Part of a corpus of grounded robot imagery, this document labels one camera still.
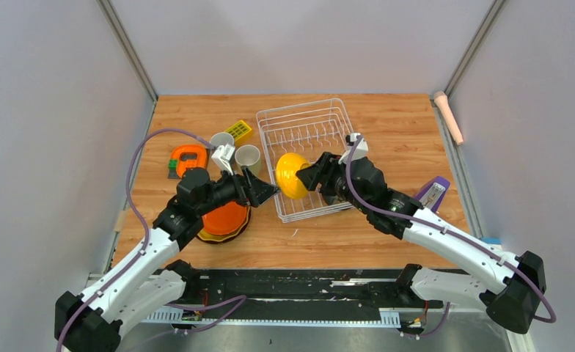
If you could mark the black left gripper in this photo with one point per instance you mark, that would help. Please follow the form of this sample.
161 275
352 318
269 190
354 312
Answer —
241 183

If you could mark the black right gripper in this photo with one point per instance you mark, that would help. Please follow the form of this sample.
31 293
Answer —
321 173

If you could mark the yellow ribbed bowl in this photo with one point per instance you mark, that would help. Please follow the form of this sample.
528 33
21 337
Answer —
285 175

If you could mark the light green mug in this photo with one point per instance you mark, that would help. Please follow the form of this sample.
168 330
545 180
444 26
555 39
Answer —
248 156

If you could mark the orange plate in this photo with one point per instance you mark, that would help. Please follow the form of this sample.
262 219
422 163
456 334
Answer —
226 219

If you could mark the blue dotted mug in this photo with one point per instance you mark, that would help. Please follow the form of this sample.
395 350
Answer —
222 138

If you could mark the yellow dotted plate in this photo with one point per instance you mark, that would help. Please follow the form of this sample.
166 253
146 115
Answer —
206 237

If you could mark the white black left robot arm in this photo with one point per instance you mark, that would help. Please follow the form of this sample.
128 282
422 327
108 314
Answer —
99 316

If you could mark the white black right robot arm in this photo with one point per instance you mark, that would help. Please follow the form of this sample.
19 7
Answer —
507 286

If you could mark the yellow toy block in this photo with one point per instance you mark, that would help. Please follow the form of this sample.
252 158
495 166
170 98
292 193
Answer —
241 132

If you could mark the white blue toy block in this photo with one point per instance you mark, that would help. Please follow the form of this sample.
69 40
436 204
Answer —
493 241

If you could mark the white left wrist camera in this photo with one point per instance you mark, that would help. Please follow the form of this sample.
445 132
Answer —
222 156

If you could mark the white wire dish rack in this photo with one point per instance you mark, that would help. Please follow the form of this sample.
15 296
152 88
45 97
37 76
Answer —
308 129

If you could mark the orange handle toy on pad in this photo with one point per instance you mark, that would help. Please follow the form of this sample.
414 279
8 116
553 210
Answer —
187 156

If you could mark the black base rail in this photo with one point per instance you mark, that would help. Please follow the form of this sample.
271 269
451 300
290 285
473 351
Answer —
296 298

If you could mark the pink cylinder handle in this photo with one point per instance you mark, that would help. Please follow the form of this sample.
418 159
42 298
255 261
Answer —
442 102

